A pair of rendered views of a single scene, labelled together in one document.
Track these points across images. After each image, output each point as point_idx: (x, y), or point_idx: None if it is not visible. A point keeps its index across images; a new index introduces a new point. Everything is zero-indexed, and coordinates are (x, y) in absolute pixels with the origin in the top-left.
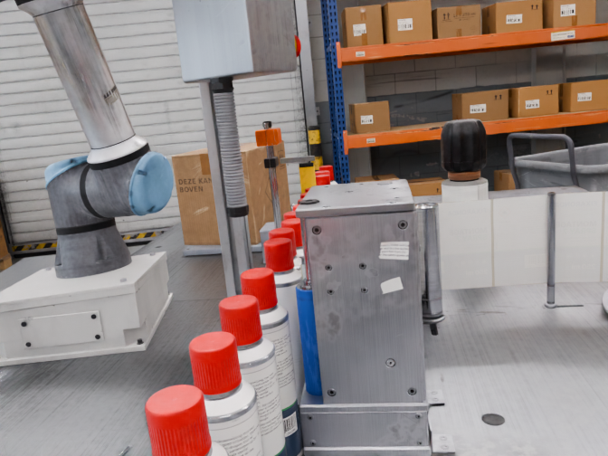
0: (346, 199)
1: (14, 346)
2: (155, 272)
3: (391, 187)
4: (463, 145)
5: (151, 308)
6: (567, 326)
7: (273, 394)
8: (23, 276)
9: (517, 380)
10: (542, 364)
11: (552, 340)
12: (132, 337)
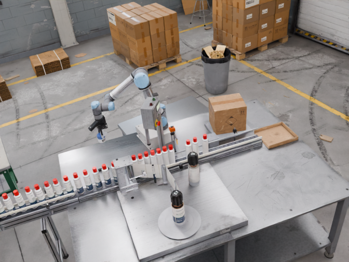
0: (118, 162)
1: (138, 135)
2: (164, 135)
3: (125, 164)
4: (188, 159)
5: (158, 143)
6: (167, 201)
7: (105, 174)
8: (178, 105)
9: (144, 198)
10: (150, 200)
11: (160, 200)
12: (149, 146)
